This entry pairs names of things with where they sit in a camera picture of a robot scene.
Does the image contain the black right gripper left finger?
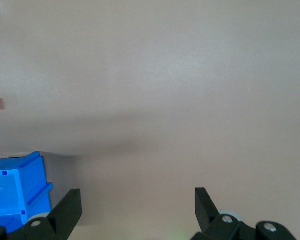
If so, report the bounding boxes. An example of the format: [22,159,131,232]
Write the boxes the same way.
[0,188,83,240]

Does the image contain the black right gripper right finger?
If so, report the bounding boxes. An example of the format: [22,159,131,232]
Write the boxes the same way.
[191,187,299,240]

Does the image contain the blue plastic storage bin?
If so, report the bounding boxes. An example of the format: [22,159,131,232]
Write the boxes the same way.
[0,151,54,235]

